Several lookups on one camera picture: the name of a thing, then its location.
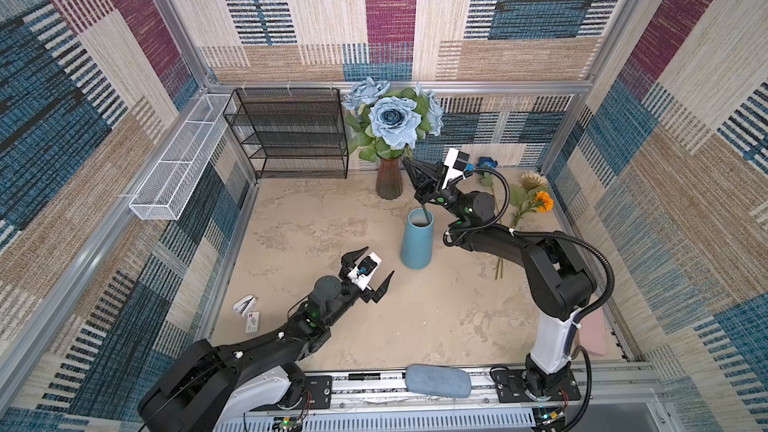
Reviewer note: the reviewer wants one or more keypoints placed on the orange artificial flower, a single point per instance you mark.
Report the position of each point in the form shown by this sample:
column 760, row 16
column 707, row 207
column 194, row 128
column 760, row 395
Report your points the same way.
column 528, row 201

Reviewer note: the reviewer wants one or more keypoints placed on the small white paper tags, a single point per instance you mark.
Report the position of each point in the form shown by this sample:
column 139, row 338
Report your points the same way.
column 245, row 308

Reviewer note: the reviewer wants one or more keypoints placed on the teal cylindrical vase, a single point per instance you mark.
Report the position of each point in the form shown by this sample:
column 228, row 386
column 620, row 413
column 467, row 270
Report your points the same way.
column 417, row 242

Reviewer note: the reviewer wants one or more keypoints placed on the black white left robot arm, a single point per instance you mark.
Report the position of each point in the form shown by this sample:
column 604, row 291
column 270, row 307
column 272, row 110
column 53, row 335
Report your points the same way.
column 208, row 384

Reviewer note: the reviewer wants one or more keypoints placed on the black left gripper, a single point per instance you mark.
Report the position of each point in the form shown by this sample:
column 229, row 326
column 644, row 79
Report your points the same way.
column 366, row 295

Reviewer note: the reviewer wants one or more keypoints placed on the red ribbed glass vase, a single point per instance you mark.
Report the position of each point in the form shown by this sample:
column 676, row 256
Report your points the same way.
column 389, row 183

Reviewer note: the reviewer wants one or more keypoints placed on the black wire shelf rack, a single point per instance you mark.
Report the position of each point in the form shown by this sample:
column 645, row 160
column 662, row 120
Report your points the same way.
column 290, row 133

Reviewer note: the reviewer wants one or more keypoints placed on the pink rectangular pad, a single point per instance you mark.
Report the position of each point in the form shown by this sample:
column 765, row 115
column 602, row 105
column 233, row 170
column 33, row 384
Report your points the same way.
column 593, row 335

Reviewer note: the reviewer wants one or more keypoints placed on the blue-grey artificial rose bunch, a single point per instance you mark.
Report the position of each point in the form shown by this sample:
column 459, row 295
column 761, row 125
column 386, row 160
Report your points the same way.
column 388, row 123

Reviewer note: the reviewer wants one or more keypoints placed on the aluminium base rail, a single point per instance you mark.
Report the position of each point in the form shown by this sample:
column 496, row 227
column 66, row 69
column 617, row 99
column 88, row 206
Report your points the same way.
column 620, row 393

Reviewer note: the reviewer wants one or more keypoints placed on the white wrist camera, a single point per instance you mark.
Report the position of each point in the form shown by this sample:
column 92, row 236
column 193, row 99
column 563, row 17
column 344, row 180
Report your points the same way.
column 362, row 273
column 456, row 163

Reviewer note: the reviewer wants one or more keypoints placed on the blue-grey oval pad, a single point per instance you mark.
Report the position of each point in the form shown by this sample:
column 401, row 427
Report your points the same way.
column 438, row 381

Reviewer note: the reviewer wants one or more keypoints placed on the white wire mesh basket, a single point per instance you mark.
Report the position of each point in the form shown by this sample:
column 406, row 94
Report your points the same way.
column 164, row 194

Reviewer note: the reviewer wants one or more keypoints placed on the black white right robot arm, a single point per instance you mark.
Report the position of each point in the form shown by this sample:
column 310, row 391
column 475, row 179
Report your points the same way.
column 568, row 278

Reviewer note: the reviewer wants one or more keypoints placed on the beige artificial flower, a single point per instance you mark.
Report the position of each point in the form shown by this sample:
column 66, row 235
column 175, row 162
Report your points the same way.
column 531, row 180

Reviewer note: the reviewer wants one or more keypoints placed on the dark blue artificial rose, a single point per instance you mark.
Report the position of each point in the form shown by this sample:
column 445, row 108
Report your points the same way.
column 487, row 179

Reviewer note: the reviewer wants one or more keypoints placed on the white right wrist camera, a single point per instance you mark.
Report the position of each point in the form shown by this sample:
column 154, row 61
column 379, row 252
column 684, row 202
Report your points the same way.
column 456, row 163

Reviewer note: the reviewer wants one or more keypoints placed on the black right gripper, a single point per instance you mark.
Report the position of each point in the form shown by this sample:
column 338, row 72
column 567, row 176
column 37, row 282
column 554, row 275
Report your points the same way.
column 424, row 179

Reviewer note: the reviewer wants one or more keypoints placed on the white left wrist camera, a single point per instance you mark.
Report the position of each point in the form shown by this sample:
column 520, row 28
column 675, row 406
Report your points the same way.
column 362, row 273

